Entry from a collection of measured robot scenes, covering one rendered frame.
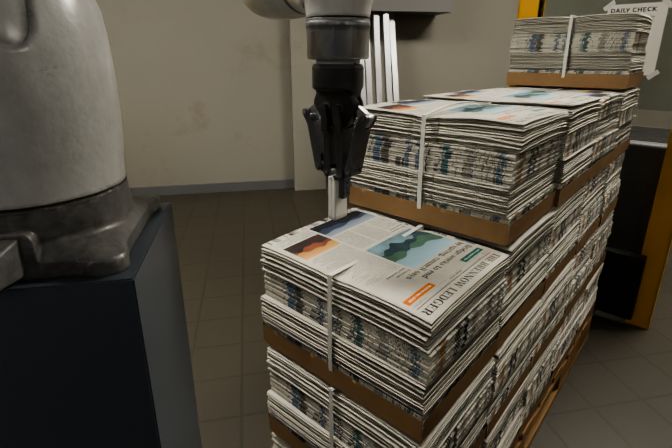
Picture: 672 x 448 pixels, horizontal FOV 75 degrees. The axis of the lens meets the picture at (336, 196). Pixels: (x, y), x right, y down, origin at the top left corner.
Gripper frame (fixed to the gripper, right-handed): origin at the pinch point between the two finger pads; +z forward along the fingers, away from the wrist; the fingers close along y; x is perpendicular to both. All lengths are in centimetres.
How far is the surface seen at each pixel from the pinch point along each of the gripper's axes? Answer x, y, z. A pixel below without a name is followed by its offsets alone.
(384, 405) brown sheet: 1.9, -11.7, 32.5
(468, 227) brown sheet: -26.2, -10.6, 10.5
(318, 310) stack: 1.4, 3.3, 21.5
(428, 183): -26.4, -1.3, 3.5
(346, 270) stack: -1.5, -0.7, 13.4
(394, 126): -26.9, 7.8, -7.0
